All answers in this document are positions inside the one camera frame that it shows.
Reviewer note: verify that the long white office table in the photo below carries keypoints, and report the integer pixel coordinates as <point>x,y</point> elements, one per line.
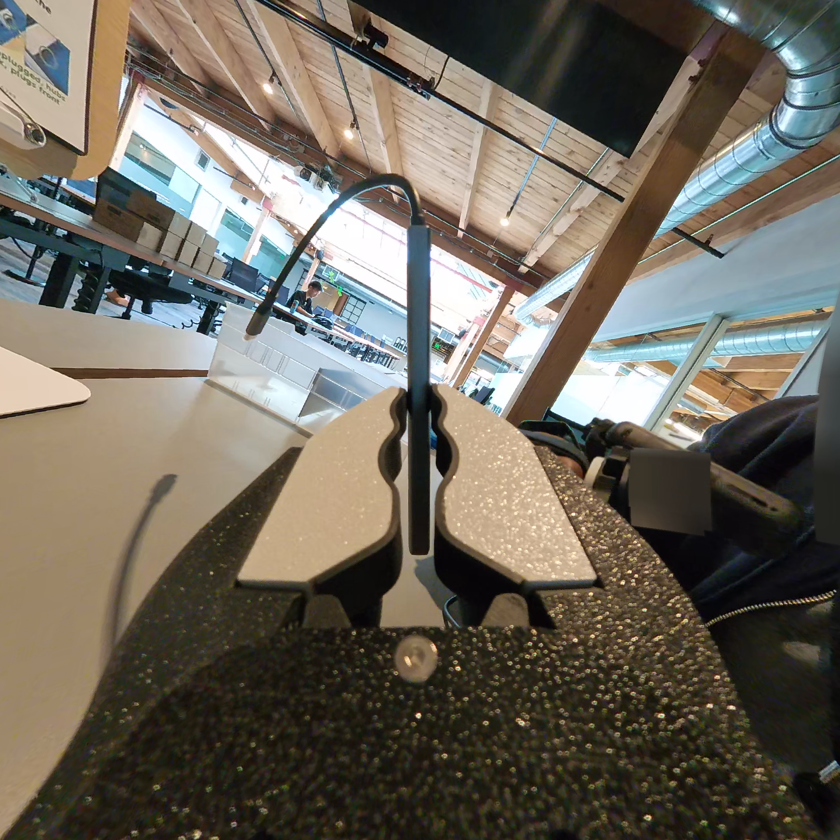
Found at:
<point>348,338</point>

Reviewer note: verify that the wooden top office desk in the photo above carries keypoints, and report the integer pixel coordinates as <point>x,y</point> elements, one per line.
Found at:
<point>79,229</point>

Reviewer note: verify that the row of black office chairs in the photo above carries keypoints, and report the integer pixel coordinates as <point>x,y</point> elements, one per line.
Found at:
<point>243,272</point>

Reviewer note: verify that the clear plastic bin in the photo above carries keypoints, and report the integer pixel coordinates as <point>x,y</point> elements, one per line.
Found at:
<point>262,367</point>

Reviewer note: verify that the person's right forearm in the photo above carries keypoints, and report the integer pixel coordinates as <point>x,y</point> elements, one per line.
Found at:
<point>754,426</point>

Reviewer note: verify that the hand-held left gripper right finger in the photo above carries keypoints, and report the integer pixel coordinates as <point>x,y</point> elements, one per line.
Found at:
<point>505,512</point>

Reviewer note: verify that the black office chair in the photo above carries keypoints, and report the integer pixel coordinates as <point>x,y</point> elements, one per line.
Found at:
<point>151,289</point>

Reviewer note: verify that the black hanging ceiling panel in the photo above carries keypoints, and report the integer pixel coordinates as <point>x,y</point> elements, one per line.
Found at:
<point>525,52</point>

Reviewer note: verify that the printed instruction sheet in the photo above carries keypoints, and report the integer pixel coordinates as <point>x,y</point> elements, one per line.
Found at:
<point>39,65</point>

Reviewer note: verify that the wooden support post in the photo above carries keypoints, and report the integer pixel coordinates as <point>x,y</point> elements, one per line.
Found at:
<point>623,249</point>

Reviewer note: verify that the silver ventilation duct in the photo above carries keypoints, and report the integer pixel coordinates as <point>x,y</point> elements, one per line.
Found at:
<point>787,98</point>
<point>722,341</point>

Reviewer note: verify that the stack of cardboard boxes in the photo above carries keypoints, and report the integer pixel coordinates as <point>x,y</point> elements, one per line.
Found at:
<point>164,229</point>

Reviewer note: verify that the person's right hand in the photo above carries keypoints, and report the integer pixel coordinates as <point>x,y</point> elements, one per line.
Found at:
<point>573,464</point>

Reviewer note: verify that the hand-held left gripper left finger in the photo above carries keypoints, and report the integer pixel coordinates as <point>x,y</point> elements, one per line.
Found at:
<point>328,505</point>

